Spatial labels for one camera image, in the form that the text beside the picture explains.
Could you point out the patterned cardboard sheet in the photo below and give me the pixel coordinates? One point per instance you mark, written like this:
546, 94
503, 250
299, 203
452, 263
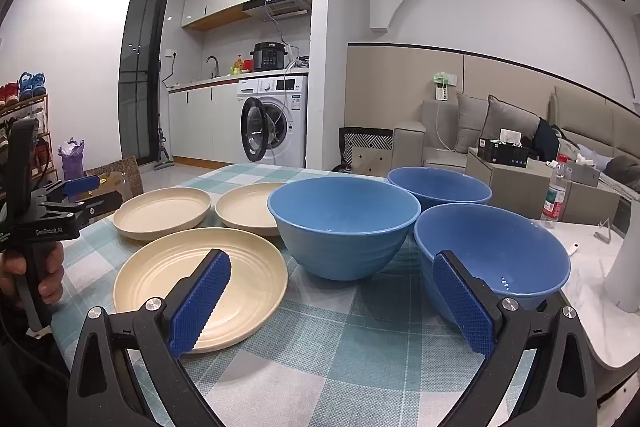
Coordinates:
125, 172

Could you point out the small white tool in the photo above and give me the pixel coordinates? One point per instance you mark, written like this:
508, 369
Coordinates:
574, 250

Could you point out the grey flat box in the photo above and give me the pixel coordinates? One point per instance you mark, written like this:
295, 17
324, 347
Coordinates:
582, 174

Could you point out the white wall power strip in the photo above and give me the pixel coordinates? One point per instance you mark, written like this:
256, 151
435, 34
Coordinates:
442, 87

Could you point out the person's dark clothing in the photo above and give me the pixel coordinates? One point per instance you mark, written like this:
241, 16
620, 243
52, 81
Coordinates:
25, 382

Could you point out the grey sofa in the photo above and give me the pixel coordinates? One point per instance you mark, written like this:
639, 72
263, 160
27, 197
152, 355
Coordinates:
410, 142

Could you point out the black pressure cooker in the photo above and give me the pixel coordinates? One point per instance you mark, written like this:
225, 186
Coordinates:
267, 57

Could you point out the large beige box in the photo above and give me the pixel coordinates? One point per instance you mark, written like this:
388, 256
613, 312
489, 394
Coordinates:
515, 187

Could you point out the metal faucet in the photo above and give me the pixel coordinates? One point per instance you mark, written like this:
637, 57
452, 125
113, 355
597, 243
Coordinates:
214, 64

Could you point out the black white striped cushion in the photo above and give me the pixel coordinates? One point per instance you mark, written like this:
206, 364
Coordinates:
365, 139

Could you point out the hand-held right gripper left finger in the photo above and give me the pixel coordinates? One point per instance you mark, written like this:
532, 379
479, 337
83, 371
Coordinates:
200, 302

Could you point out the blue shoes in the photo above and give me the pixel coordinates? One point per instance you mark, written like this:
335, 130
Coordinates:
31, 84

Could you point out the black framed glass door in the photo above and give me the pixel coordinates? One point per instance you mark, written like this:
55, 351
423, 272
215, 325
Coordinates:
140, 72

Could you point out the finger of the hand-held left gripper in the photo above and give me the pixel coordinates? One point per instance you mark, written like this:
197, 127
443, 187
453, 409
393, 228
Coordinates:
82, 183
100, 203

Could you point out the clear phone stand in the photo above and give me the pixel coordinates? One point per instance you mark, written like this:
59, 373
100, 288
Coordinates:
607, 232

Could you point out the white lower cabinets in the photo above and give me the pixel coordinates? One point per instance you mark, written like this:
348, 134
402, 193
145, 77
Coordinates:
195, 122

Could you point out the white washing machine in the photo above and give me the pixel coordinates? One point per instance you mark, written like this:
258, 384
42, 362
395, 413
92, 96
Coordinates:
292, 122

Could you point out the beige round plate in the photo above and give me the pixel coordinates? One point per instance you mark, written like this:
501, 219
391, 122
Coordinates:
160, 212
240, 207
150, 277

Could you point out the clear water bottle red label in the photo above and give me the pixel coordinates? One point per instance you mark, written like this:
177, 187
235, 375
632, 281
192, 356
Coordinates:
552, 202

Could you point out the grey floor mop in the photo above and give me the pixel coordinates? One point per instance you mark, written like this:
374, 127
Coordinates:
162, 157

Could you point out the black flat box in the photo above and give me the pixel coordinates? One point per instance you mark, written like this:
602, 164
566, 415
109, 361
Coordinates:
500, 154

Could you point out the beige dotted cushion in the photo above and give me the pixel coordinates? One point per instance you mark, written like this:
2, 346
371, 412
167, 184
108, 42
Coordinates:
372, 161

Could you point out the black clothing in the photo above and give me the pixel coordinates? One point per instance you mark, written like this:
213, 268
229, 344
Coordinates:
545, 139

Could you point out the small white box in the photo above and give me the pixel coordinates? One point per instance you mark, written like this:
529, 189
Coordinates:
510, 136

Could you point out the red shoes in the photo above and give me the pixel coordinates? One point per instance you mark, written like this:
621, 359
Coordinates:
9, 93

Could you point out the person's left hand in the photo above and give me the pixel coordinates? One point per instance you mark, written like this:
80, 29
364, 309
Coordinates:
54, 272

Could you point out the black range hood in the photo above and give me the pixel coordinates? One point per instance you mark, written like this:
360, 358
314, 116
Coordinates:
280, 2

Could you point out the purple plastic bag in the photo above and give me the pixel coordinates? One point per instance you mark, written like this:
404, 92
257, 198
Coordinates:
71, 162

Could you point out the teal checked tablecloth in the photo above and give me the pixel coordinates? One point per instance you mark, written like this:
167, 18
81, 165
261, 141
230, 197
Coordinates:
325, 332

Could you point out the blue bowl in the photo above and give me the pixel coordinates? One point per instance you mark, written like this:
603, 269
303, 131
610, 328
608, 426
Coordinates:
500, 247
440, 187
345, 252

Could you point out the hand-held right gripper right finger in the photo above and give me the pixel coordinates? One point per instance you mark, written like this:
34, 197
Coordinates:
462, 307

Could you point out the grey pillow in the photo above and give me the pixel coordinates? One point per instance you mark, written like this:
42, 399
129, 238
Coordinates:
510, 117
470, 122

